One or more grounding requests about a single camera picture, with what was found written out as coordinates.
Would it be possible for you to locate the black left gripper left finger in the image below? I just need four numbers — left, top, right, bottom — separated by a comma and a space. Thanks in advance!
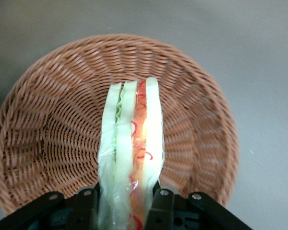
0, 185, 101, 230

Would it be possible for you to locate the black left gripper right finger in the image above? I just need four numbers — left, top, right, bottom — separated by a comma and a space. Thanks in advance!
145, 187, 255, 230

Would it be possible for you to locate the triangle sandwich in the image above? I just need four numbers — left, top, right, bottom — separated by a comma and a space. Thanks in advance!
96, 76, 165, 230

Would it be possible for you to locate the round brown wicker basket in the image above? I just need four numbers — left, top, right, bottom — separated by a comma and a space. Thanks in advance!
0, 33, 240, 217

